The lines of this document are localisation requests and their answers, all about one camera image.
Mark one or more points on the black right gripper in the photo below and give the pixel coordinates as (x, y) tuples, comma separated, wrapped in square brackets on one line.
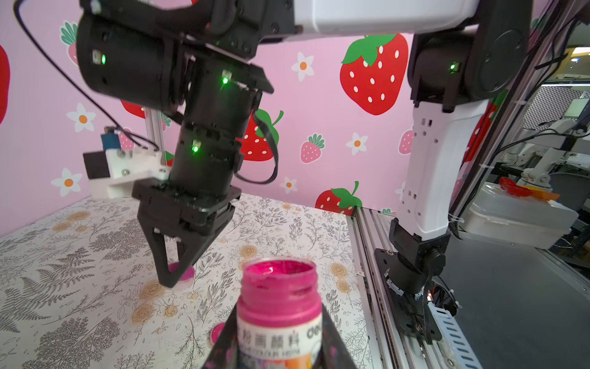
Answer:
[(196, 219)]

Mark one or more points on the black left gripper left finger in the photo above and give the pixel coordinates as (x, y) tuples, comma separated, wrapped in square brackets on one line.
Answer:
[(224, 354)]

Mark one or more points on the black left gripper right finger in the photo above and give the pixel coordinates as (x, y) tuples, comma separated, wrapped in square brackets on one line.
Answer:
[(334, 354)]

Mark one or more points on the magenta paint jar with label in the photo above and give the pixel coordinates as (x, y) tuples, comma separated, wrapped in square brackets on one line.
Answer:
[(279, 314)]

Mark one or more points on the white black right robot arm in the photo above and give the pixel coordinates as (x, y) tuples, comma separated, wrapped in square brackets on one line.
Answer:
[(335, 104)]

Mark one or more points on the floral patterned table mat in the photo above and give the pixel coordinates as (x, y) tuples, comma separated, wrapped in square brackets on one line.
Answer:
[(79, 288)]

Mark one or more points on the white plastic storage box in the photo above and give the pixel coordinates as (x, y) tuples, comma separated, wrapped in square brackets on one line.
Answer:
[(496, 214)]

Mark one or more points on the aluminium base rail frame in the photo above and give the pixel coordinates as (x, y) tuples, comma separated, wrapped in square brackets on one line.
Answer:
[(404, 332)]

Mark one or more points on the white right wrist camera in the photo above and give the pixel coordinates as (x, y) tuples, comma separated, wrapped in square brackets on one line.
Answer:
[(113, 171)]

